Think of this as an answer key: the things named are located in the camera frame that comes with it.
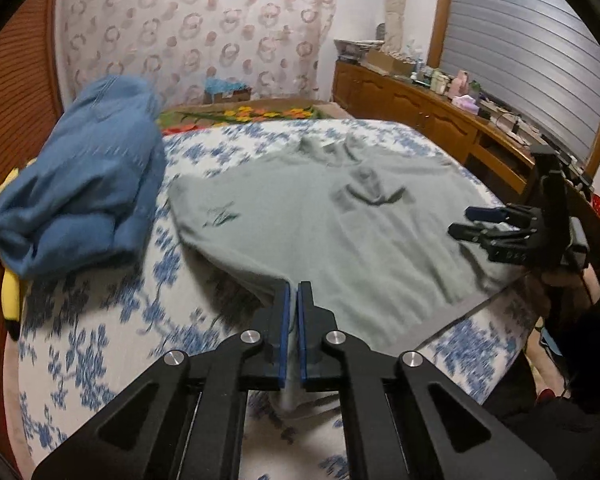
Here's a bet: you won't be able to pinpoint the grey-green pants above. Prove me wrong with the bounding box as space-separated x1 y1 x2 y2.
168 136 520 352

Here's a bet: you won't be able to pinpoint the long wooden sideboard cabinet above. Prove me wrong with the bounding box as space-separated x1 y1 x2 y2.
332 61 536 202

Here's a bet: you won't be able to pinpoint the pink tissue pack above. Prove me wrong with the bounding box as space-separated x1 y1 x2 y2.
451 94 480 115

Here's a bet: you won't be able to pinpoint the pink bottle on sideboard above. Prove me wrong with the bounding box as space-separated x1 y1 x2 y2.
448 70 469 100

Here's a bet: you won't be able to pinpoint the cardboard box on sideboard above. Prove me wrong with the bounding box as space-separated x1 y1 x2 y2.
364 50 415 77

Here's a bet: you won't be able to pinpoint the blue floral white quilt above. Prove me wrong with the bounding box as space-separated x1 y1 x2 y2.
4 119 536 479

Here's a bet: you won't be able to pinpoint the grey window roller blind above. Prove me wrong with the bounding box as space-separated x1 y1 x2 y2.
440 0 600 159

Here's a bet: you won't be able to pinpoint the folded blue denim jeans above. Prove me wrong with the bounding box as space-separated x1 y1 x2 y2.
0 76 166 280

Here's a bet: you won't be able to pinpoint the tied beige curtain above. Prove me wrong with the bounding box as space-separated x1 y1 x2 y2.
381 0 414 53

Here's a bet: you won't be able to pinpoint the colourful floral blanket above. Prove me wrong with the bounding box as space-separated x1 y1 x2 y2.
157 98 351 136

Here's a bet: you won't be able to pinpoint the yellow plush toy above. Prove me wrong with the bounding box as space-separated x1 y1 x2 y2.
0 158 36 341

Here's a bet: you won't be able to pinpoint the cardboard box with blue cloth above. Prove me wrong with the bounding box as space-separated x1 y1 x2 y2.
204 77 251 104

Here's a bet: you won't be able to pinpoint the patterned pink circle curtain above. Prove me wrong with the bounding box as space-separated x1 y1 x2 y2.
55 0 337 106

